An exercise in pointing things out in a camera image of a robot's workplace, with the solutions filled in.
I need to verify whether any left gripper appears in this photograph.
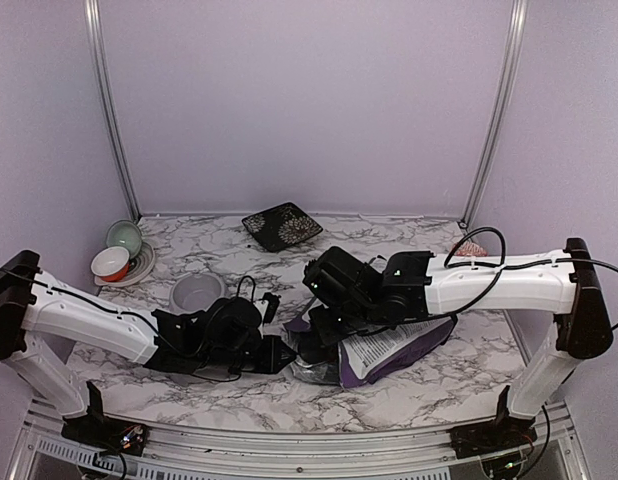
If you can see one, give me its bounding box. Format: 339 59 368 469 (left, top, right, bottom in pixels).
202 335 296 375

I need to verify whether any purple pet food bag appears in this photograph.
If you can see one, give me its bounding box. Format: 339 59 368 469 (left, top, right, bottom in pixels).
284 316 458 389

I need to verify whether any grey double pet bowl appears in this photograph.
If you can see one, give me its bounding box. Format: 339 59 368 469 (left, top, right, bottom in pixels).
169 272 226 314

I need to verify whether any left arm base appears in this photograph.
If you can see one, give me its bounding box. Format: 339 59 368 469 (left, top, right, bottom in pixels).
61 419 149 456

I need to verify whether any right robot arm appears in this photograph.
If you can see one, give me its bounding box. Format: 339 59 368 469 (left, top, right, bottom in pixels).
303 238 613 448

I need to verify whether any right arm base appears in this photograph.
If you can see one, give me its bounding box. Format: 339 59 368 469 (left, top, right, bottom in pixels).
449 422 538 459

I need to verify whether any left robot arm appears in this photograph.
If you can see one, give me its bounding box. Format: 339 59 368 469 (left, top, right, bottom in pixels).
0 250 296 445

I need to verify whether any black floral square plate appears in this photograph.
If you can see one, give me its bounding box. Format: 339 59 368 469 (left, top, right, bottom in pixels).
241 202 323 253

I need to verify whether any grey round plate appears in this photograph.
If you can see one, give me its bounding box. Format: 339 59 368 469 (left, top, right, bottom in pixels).
93 241 156 288

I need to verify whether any red and white bowl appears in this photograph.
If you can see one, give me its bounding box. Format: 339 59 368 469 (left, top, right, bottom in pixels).
90 246 130 282

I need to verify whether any pale green ceramic bowl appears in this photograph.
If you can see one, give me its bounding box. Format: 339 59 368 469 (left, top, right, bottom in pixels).
105 220 143 258

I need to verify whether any red patterned small bowl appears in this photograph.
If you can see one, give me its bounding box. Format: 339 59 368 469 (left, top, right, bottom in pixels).
452 241 488 257

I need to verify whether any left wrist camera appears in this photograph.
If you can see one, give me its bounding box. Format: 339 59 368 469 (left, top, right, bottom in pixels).
256 292 280 325

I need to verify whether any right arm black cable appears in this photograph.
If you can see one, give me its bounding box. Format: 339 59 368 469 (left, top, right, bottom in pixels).
358 227 618 341

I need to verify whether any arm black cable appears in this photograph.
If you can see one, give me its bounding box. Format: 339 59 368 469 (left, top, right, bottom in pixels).
0 267 260 384
358 227 618 341

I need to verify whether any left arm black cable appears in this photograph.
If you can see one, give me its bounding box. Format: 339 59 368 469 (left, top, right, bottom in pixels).
0 267 260 384

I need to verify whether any front aluminium rail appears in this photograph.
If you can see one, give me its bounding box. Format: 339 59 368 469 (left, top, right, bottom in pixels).
7 399 590 479

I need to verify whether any right aluminium frame post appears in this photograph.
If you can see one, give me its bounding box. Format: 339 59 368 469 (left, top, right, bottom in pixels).
461 0 529 226

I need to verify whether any aluminium frame post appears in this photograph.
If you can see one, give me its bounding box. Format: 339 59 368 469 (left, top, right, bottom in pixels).
461 0 529 226
84 0 142 222

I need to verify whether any left aluminium frame post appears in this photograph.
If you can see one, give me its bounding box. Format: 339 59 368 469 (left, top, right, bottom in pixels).
84 0 142 222

